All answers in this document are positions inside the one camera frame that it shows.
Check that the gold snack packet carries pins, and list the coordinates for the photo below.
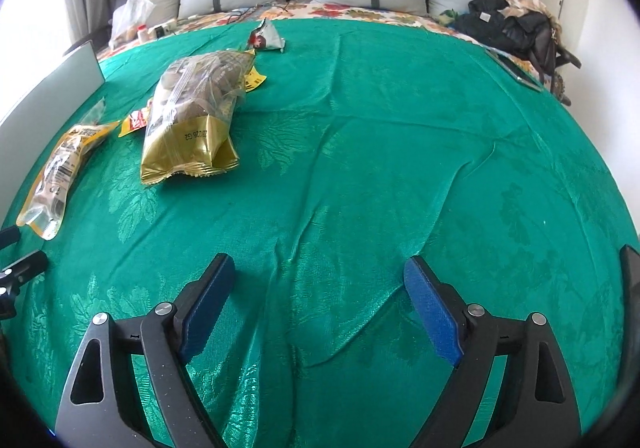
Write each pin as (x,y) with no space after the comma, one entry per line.
(185,127)

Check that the grey tablet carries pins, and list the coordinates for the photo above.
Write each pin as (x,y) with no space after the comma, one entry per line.
(515,70)

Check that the green blanket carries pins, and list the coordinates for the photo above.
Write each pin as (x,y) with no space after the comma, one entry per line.
(350,152)

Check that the dark leather handbag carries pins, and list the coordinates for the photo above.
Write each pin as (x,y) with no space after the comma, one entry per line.
(547,52)

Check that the white bottle with red cap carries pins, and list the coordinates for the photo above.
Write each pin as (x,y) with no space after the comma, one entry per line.
(142,33)

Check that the floral bedsheet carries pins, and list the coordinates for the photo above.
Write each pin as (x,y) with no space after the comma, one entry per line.
(380,12)

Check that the yellow packet with white label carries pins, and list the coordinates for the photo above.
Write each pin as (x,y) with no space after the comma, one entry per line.
(55,172)

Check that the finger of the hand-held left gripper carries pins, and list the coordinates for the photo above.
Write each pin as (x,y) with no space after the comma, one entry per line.
(9,237)
(22,270)

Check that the beige cloth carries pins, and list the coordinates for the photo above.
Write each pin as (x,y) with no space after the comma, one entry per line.
(525,2)

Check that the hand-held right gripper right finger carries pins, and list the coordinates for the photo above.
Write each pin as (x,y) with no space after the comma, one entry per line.
(432,313)

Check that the small silver snack packet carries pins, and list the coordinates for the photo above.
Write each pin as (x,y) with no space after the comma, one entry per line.
(270,37)

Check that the grey board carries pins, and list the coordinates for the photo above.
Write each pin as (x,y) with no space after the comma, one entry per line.
(45,102)

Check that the green cloth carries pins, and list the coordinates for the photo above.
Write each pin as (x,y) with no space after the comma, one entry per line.
(449,15)

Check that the black clothes pile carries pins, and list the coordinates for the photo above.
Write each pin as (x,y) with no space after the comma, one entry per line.
(500,27)

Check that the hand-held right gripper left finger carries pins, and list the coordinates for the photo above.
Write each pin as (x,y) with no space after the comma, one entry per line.
(210,298)

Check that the clear plastic bag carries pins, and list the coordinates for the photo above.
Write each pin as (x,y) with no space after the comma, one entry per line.
(132,15)

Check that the dark wooden chair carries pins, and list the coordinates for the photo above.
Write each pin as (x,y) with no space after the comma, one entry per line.
(87,40)

